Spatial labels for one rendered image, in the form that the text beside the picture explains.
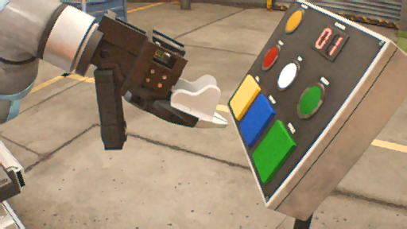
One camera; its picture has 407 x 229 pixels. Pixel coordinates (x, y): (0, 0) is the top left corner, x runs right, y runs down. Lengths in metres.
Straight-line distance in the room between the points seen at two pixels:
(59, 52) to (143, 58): 0.10
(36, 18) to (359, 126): 0.42
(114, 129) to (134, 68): 0.09
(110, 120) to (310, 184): 0.28
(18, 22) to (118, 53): 0.13
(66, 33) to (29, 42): 0.05
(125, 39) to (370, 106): 0.32
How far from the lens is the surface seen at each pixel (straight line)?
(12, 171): 1.06
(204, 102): 0.43
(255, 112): 0.60
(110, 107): 0.43
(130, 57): 0.42
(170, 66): 0.41
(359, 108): 0.45
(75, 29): 0.40
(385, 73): 0.45
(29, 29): 0.41
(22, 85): 0.52
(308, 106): 0.49
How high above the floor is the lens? 1.29
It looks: 27 degrees down
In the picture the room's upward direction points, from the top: straight up
